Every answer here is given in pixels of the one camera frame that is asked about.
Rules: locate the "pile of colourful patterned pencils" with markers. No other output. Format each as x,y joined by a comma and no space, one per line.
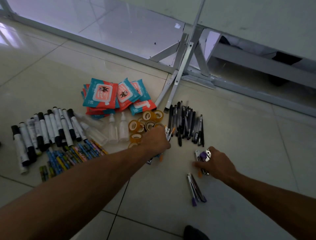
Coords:
71,155

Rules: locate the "white partition board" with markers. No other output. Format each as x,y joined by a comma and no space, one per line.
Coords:
247,19

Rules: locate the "row of black-capped white markers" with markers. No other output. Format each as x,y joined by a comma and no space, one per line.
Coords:
44,131

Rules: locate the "person's left hand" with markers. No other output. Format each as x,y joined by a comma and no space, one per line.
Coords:
155,142

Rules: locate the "clear plastic bottle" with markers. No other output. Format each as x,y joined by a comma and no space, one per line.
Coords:
89,120
124,129
113,131
95,134

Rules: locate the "grey metal partition frame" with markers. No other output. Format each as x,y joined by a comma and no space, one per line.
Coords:
182,64

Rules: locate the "person's black shoe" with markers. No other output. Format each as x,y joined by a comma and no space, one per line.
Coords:
195,233

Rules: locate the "person's right hand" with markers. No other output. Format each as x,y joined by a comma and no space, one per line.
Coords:
218,165

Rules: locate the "person's right forearm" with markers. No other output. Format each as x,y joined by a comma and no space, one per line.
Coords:
276,205

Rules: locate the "pile of small tape rolls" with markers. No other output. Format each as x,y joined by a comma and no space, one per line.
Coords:
134,126

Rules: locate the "pile of small staplers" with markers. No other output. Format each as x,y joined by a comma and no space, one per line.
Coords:
195,188

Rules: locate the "pile of black pens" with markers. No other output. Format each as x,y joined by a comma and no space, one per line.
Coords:
185,121

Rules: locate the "pile of teal wipe packets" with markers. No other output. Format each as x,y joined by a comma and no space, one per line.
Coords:
101,92

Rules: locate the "person's left forearm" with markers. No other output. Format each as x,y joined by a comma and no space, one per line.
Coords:
74,197

